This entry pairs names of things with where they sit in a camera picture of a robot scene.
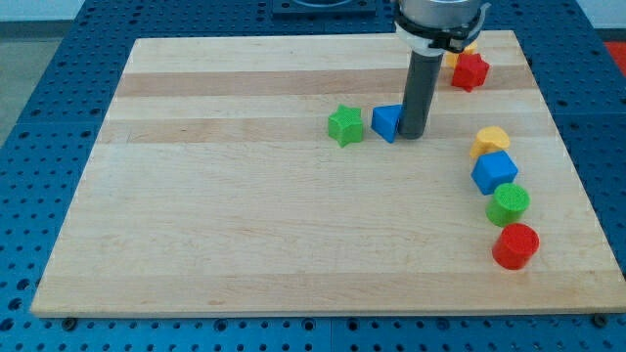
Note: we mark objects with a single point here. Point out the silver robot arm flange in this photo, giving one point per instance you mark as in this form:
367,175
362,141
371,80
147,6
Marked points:
432,27

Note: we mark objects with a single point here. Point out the green star block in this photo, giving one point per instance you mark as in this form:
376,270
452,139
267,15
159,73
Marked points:
345,125

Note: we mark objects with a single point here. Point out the light wooden board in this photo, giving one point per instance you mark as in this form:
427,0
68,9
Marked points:
214,190

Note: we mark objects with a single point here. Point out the blue triangular block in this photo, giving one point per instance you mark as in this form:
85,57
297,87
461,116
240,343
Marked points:
385,121

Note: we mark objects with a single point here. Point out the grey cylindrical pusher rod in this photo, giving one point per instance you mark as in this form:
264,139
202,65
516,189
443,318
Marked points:
421,80

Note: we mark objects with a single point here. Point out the blue cube block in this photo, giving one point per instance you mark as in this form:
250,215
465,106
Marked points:
492,170

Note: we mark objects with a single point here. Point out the yellow block behind red star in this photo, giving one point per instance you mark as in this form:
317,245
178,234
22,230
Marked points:
451,59

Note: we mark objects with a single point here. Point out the yellow heart block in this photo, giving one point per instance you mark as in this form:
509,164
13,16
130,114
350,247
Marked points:
489,140

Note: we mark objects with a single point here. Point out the green cylinder block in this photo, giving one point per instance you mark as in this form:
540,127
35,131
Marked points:
508,203

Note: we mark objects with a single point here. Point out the red cylinder block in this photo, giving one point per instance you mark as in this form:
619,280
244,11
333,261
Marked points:
515,246

